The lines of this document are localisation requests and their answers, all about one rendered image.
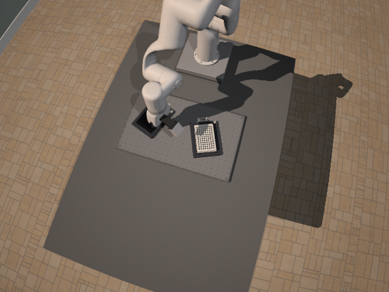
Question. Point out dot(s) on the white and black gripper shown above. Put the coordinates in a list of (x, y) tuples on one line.
[(155, 119)]

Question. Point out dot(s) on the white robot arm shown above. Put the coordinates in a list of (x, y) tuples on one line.
[(177, 15)]

